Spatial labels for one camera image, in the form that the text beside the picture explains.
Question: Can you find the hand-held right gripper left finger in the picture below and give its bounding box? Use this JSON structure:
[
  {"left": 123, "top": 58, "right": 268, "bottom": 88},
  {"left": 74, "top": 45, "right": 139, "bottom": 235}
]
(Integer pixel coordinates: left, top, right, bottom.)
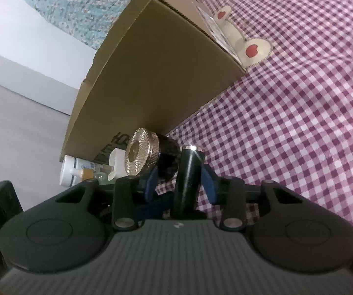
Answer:
[{"left": 55, "top": 167, "right": 159, "bottom": 232}]

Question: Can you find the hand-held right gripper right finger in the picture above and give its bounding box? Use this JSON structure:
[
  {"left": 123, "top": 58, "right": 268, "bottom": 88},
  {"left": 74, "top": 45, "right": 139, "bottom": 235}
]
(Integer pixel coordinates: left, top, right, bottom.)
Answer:
[{"left": 201, "top": 163, "right": 297, "bottom": 232}]

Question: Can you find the black cylinder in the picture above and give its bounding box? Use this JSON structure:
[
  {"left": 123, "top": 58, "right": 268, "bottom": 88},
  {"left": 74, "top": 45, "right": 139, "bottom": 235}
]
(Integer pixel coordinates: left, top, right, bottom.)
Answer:
[{"left": 173, "top": 144, "right": 205, "bottom": 219}]

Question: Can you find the dark jar with gold lid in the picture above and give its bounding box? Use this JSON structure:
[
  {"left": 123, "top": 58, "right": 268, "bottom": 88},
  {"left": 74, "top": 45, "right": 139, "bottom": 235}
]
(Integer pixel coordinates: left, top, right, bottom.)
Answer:
[{"left": 124, "top": 127, "right": 181, "bottom": 180}]

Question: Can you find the white plug charger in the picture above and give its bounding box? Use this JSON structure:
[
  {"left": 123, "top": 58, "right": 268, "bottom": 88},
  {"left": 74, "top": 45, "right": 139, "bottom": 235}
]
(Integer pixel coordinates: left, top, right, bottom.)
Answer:
[{"left": 107, "top": 148, "right": 131, "bottom": 181}]

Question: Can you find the white plastic bottle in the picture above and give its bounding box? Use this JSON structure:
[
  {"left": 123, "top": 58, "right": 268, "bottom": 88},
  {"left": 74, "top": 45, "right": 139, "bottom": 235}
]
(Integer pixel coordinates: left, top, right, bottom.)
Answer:
[{"left": 59, "top": 155, "right": 88, "bottom": 187}]

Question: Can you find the brown cardboard box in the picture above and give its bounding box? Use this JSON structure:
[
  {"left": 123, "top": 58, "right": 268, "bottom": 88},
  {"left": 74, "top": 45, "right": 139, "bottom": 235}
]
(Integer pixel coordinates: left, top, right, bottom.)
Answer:
[{"left": 60, "top": 0, "right": 248, "bottom": 165}]

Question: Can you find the cream tag with red hearts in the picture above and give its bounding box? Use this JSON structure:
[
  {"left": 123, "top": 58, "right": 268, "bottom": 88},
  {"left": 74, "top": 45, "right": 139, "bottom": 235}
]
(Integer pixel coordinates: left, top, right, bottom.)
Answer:
[{"left": 215, "top": 6, "right": 272, "bottom": 66}]

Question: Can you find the clear printed packet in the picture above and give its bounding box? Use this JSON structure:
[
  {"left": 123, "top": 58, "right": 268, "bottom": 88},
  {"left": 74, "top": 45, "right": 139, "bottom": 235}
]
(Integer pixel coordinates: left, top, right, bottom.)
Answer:
[{"left": 196, "top": 5, "right": 241, "bottom": 59}]

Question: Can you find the blue floral wall cloth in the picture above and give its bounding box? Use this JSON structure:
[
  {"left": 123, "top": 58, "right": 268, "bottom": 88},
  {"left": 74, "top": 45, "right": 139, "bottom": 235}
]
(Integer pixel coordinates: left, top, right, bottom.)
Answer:
[{"left": 17, "top": 0, "right": 152, "bottom": 50}]

